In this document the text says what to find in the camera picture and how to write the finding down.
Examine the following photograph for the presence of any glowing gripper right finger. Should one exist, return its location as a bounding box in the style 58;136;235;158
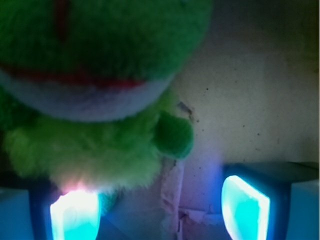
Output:
221;163;320;240

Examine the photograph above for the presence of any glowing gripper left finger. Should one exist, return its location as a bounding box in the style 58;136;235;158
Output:
0;187;101;240

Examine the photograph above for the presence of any brown paper lined box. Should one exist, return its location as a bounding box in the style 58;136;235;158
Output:
98;0;320;240

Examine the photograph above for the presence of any green plush frog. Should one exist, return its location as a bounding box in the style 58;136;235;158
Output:
0;0;215;213

